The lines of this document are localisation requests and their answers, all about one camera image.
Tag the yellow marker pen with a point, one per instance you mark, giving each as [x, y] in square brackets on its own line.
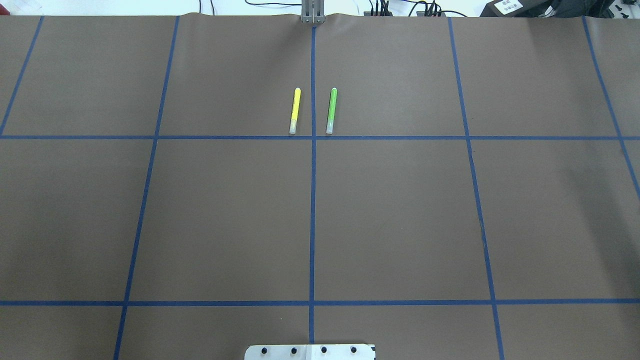
[295, 111]

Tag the green marker pen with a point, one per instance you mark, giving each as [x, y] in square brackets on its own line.
[331, 110]

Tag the brown paper table cover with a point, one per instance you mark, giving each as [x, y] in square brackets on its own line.
[477, 200]

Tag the black box white label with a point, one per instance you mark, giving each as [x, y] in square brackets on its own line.
[516, 8]

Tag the aluminium frame post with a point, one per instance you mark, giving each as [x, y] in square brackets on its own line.
[313, 12]

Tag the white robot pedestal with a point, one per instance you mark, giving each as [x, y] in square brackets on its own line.
[357, 351]

